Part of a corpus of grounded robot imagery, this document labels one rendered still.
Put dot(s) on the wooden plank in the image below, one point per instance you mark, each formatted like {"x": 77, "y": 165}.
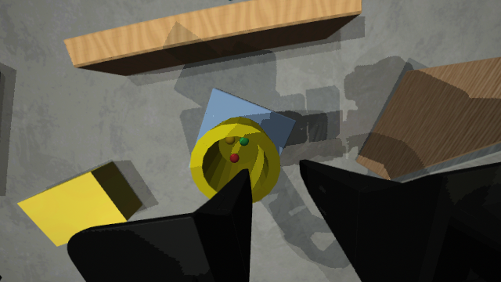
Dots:
{"x": 209, "y": 34}

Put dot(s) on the dark red ball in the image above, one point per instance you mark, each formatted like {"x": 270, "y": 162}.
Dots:
{"x": 234, "y": 158}

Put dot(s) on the dark green ball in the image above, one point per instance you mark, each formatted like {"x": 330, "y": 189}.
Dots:
{"x": 244, "y": 141}

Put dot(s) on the yellow marble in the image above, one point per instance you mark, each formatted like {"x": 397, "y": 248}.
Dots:
{"x": 230, "y": 140}

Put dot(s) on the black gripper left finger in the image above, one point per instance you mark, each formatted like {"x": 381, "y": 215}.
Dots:
{"x": 213, "y": 243}

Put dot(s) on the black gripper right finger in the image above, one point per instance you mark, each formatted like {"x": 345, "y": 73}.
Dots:
{"x": 390, "y": 231}

